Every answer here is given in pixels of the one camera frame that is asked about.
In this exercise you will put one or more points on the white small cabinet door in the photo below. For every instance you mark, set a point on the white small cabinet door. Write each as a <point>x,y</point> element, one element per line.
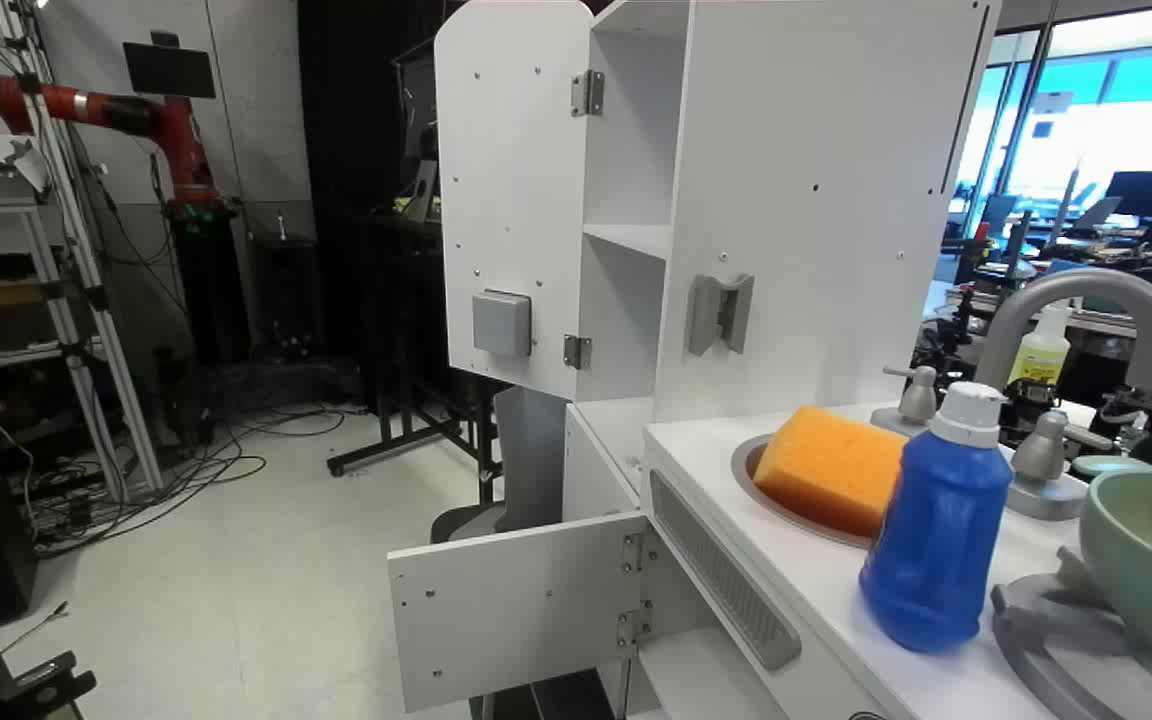
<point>511,603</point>

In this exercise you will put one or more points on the orange sponge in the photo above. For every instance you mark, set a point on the orange sponge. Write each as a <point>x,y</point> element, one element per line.
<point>820,465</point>

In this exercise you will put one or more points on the blue bottle white cap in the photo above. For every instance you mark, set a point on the blue bottle white cap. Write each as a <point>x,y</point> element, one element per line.
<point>938,534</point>

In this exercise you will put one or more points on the red robot arm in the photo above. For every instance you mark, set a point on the red robot arm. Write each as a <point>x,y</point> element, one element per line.
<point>111,108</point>

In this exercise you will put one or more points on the white tall cabinet door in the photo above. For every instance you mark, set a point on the white tall cabinet door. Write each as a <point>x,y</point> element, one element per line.
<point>511,163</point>

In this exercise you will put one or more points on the yellow spray bottle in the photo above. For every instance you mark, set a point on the yellow spray bottle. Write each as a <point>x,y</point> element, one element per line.
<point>1043,363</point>

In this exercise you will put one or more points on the grey square door knob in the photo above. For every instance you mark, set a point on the grey square door knob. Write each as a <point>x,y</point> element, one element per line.
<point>501,326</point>

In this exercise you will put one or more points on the grey sink basin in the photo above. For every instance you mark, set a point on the grey sink basin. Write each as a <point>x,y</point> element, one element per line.
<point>746,472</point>

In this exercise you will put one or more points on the white toy kitchen unit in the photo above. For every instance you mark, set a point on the white toy kitchen unit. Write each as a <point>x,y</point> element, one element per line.
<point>803,163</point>

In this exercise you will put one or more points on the grey toy faucet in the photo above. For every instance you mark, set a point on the grey toy faucet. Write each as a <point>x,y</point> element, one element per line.
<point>1082,287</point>

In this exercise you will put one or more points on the grey stove burner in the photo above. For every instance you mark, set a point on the grey stove burner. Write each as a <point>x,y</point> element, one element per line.
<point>1030,642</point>

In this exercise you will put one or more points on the mint green pot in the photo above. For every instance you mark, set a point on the mint green pot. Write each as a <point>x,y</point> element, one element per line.
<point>1138,562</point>

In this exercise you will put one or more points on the black wall screen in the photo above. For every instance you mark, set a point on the black wall screen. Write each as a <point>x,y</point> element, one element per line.
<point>170,64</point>

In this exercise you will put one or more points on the aluminium frame stand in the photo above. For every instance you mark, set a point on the aluminium frame stand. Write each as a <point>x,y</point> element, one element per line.
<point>71,200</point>

